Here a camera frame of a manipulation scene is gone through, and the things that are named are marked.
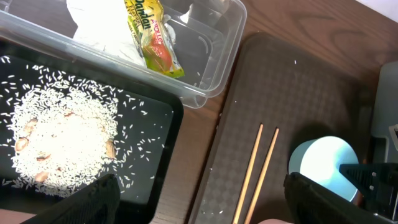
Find white napkin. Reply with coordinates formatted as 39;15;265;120
67;0;175;67

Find grey dishwasher rack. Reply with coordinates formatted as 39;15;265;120
371;62;397;163

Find dark brown serving tray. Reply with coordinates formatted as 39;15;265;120
189;33;373;223

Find black plastic tray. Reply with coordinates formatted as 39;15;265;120
1;40;183;223

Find rice and food scraps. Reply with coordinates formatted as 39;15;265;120
1;55;173;200

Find yellow snack wrapper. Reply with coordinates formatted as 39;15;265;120
124;0;185;78

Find clear plastic bin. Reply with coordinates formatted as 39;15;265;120
1;0;247;108

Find wooden chopstick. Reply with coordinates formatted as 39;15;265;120
244;128;279;224
232;123;264;224

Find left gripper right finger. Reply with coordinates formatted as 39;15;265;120
284;172;391;224

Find left wooden chopstick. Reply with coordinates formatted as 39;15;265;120
232;123;264;224

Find right wooden chopstick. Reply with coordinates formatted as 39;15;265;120
244;128;279;224

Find light blue bowl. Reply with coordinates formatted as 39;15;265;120
288;136;359;202

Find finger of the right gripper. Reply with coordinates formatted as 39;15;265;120
339;163;397;221

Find white bowl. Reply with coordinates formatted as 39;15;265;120
258;219;292;224

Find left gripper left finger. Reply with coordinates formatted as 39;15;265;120
23;174;120;224

